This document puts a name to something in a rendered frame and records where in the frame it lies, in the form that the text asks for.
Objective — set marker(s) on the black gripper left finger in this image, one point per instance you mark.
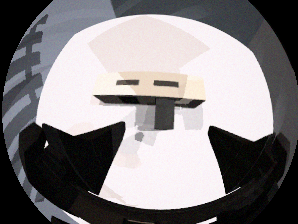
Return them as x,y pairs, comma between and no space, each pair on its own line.
91,153

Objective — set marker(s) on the black two-prong plug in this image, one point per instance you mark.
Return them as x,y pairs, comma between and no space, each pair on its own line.
164,114

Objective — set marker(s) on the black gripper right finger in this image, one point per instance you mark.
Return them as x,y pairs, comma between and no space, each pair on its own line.
235,155

